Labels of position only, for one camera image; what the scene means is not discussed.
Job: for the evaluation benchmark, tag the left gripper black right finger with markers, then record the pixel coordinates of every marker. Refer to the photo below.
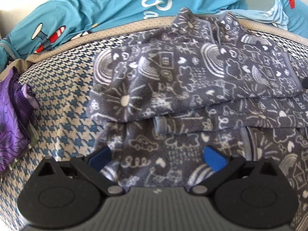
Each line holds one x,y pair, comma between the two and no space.
224,167

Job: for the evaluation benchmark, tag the grey doodle-print fleece garment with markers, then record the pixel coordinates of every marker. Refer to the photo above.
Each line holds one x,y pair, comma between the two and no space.
163,95

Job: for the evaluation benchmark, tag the blue cartoon-print bed sheet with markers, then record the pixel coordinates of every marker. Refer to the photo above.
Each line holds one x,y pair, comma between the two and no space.
58,21

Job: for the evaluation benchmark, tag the purple folded garment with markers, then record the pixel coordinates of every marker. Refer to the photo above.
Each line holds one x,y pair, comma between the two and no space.
18,102

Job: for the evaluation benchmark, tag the houndstooth pattern mattress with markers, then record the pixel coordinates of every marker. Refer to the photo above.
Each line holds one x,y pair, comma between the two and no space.
62,80

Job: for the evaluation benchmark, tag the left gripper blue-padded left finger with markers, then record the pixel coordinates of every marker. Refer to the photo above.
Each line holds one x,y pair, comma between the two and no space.
88,168

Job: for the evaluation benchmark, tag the light blue crumpled cloth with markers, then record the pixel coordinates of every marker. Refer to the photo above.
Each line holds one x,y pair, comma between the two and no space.
262,11

